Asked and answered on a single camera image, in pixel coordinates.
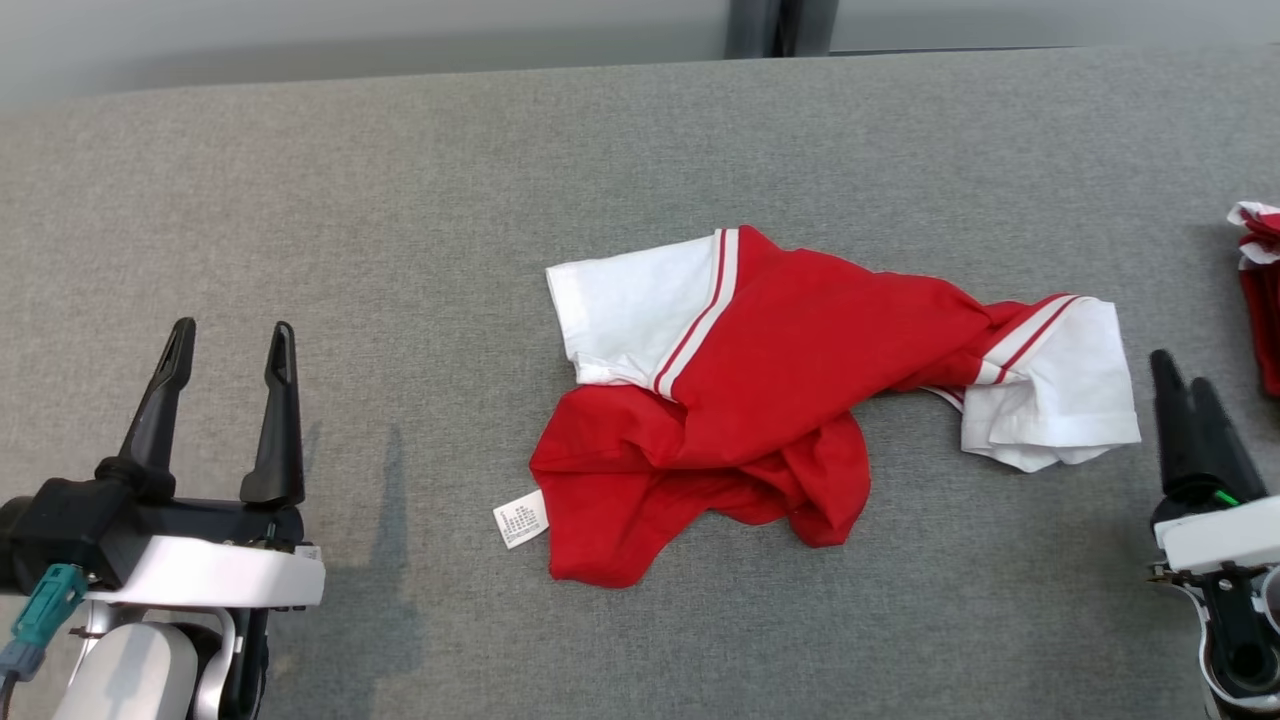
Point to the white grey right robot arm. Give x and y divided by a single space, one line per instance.
1240 640

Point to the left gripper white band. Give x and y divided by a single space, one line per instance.
220 575

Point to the red shorts white side panel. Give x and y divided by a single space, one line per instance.
1262 310

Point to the red T-shirt white sleeves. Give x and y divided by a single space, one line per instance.
800 360

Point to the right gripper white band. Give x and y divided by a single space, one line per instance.
1220 535

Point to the grey metal wall post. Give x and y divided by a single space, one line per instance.
780 25

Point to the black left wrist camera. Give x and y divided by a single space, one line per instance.
70 525

